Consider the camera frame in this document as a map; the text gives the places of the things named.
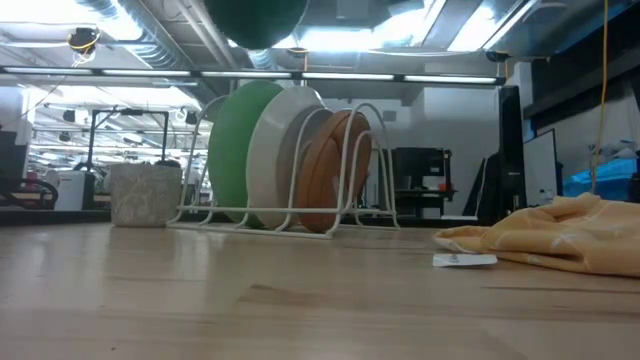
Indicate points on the brown wooden plate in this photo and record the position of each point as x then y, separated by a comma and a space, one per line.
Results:
320, 185

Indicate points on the white plate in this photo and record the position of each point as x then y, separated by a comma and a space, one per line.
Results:
272, 160

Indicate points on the green plate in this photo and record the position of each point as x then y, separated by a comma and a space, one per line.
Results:
232, 150

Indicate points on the grey ceramic mug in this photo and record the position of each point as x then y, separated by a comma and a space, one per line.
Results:
145, 197

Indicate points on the black equipment rack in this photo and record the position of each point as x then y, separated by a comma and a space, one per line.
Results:
420, 165

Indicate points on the white paper tag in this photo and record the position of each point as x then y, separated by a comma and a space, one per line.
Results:
465, 260

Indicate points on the dark green round dome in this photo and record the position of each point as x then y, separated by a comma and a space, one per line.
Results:
255, 22

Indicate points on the white board panel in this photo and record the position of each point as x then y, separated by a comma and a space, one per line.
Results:
540, 170

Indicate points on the black metal stand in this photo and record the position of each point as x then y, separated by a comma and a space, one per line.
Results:
92, 140

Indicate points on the yellow checked cloth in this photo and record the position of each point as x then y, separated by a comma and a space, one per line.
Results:
550, 235

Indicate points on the white bin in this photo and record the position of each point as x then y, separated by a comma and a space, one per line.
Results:
72, 190

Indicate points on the black curved chair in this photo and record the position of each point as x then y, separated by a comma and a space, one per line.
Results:
45, 189

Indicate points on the blue tarp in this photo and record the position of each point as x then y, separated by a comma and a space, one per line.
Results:
600, 180

